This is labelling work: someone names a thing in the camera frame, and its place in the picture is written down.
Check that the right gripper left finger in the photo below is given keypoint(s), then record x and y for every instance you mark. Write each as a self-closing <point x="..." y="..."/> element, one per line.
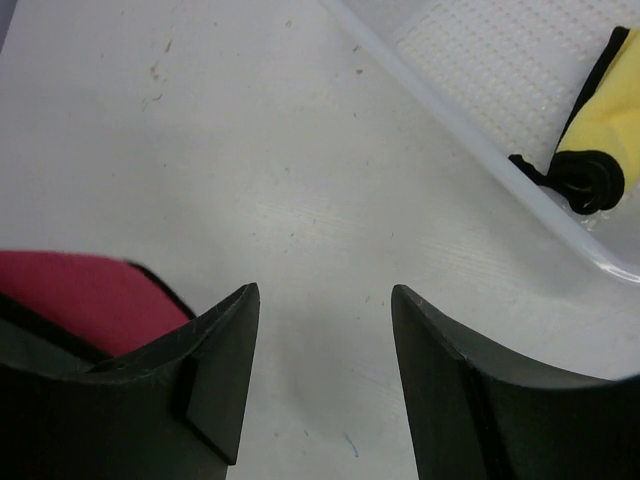
<point x="172" y="409"/>

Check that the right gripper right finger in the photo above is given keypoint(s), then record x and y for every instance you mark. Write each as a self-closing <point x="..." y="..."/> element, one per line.
<point x="478" y="410"/>

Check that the grey and pink towel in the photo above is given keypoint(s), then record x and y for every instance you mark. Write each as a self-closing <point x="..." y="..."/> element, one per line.
<point x="67" y="310"/>

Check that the grey and yellow towel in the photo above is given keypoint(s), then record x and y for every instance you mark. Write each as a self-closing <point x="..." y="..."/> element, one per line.
<point x="596" y="160"/>

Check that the white plastic basket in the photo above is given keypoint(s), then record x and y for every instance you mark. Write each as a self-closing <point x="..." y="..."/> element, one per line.
<point x="502" y="77"/>

